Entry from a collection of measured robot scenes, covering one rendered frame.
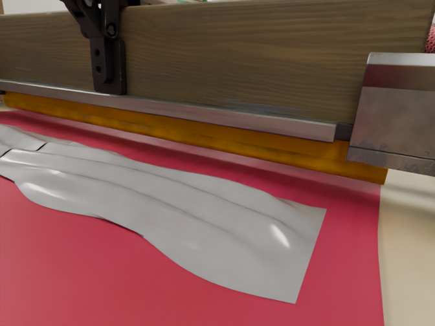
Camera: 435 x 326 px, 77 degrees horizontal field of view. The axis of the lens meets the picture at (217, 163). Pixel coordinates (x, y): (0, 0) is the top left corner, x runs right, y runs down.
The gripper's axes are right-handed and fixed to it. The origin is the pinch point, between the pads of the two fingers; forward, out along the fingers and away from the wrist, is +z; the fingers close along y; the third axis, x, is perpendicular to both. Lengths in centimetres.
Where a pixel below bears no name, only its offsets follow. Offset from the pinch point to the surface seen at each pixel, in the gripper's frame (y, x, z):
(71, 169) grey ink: 9.1, 4.8, 5.6
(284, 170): -0.2, 14.5, 6.1
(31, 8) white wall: -211, -380, -65
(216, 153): -0.7, 8.8, 6.1
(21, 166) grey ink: 10.3, 2.3, 5.6
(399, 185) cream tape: -2.1, 21.6, 6.1
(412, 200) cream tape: 0.2, 22.0, 6.1
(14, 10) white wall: -191, -380, -59
